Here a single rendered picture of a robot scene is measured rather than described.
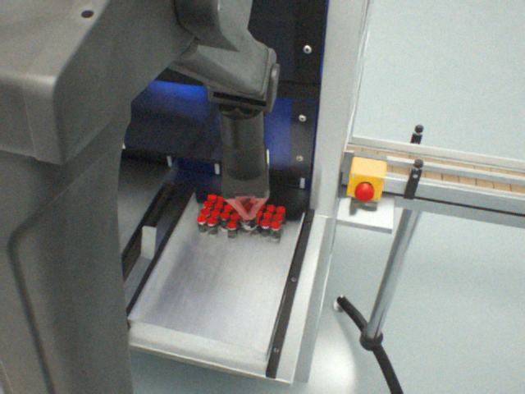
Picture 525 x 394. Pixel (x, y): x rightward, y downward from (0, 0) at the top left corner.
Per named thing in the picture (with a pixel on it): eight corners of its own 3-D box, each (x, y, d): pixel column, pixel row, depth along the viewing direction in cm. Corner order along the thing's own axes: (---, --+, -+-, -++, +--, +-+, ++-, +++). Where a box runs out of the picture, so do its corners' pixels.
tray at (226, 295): (195, 203, 110) (194, 192, 107) (303, 223, 105) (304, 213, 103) (130, 328, 86) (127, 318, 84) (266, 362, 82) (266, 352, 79)
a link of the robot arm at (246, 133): (212, 111, 57) (257, 116, 56) (226, 80, 62) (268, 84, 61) (217, 153, 62) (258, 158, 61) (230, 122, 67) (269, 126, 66)
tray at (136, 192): (88, 153, 123) (84, 142, 120) (179, 168, 119) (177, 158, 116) (10, 249, 100) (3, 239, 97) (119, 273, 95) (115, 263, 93)
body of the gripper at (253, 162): (267, 153, 72) (266, 113, 67) (268, 200, 65) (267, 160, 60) (225, 154, 72) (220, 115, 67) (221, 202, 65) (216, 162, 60)
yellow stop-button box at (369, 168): (349, 175, 105) (353, 150, 100) (381, 180, 104) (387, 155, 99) (345, 198, 100) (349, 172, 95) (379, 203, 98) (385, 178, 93)
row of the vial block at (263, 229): (203, 220, 105) (202, 206, 102) (281, 235, 102) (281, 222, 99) (200, 227, 104) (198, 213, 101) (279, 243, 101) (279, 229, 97)
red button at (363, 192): (354, 190, 99) (357, 176, 96) (373, 193, 98) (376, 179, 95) (353, 202, 96) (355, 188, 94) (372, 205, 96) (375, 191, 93)
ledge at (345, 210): (342, 184, 117) (343, 179, 116) (394, 193, 115) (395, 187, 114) (335, 224, 107) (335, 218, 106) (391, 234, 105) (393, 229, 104)
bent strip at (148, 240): (148, 243, 101) (143, 225, 97) (161, 245, 100) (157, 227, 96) (120, 296, 91) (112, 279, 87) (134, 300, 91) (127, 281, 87)
